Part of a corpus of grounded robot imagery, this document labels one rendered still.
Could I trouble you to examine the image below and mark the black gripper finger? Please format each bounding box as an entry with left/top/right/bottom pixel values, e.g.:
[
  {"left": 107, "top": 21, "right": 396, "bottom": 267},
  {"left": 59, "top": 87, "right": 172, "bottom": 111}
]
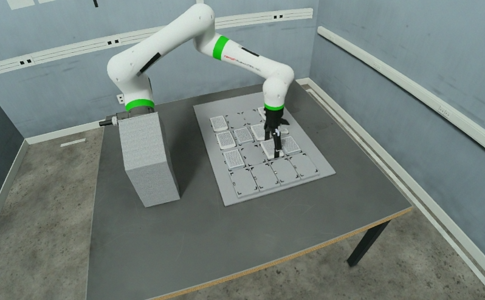
[
  {"left": 264, "top": 122, "right": 270, "bottom": 141},
  {"left": 270, "top": 128, "right": 282, "bottom": 158}
]

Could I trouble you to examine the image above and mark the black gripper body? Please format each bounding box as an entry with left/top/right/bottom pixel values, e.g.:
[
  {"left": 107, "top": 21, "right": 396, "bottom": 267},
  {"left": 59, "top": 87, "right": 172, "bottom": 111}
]
[{"left": 266, "top": 117, "right": 281, "bottom": 134}]

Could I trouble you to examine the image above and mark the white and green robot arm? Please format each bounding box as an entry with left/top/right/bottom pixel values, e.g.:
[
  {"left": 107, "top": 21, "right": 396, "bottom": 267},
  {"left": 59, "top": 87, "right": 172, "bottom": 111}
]
[{"left": 99, "top": 3, "right": 294, "bottom": 127}]

